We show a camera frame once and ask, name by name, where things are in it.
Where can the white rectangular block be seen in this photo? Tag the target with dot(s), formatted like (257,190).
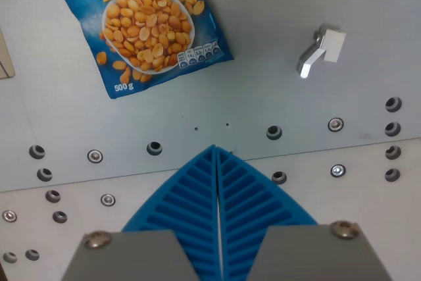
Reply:
(333,45)

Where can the light wooden board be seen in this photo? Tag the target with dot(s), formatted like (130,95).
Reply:
(5,60)

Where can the silver table screw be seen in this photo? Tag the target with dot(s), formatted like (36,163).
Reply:
(94,156)
(335,124)
(108,199)
(337,170)
(9,216)

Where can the blue salted peanuts bag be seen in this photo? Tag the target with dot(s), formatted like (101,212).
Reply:
(138,27)

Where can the silver metal lever bracket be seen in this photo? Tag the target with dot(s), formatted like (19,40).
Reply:
(307,62)

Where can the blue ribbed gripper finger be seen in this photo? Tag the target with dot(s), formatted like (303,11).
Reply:
(250,195)
(184,195)

